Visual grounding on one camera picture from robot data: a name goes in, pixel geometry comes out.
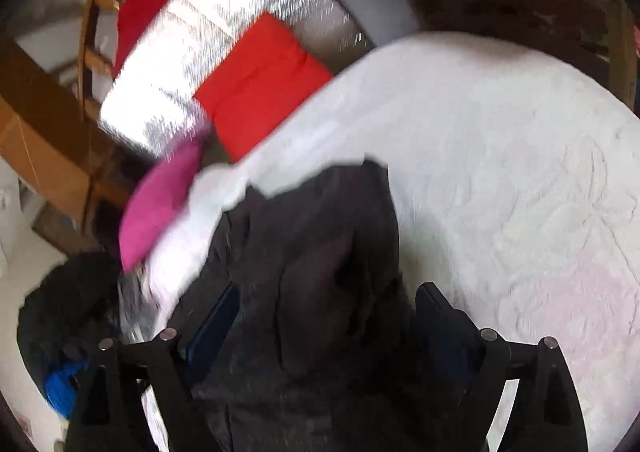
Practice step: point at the black clothes pile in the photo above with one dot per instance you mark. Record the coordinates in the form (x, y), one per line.
(65, 302)

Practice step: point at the brown cardboard box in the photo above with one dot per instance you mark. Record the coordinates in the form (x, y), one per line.
(40, 132)

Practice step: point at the red cushion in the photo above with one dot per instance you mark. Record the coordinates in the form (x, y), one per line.
(260, 82)

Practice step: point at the pink pillow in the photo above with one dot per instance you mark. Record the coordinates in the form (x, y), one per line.
(160, 202)

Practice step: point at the blue cloth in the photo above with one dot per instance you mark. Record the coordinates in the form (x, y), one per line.
(62, 387)

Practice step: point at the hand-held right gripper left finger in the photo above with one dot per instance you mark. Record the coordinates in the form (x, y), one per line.
(215, 327)

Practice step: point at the grey crumpled cloth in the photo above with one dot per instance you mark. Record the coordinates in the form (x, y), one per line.
(130, 302)

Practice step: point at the white bed blanket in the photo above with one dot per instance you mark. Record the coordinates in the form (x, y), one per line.
(500, 157)

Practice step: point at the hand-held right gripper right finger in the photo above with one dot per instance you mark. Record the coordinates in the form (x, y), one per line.
(440, 327)

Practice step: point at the black garment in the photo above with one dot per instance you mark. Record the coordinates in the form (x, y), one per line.
(310, 242)

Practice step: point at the wooden shelf unit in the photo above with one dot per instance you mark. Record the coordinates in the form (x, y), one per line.
(625, 22)

